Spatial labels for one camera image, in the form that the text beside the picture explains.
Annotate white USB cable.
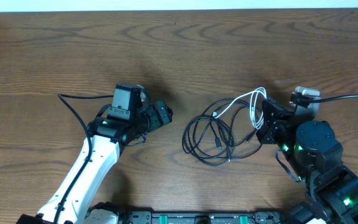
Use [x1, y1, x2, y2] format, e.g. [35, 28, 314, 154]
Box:
[212, 86, 267, 130]

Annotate black USB cable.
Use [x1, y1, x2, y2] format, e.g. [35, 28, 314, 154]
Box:
[181, 98, 264, 167]

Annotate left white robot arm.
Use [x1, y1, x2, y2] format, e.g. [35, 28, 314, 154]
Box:
[18, 83, 173, 224]

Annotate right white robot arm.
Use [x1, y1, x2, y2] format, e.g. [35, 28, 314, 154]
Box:
[257, 98, 358, 223]

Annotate right camera black cable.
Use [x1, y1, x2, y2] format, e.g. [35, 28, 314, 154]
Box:
[298, 93, 358, 104]

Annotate camera black cable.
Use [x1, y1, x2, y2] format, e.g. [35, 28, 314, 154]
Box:
[53, 93, 114, 224]
[298, 93, 358, 104]

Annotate left camera black cable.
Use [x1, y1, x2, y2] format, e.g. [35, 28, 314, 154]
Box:
[53, 93, 114, 224]

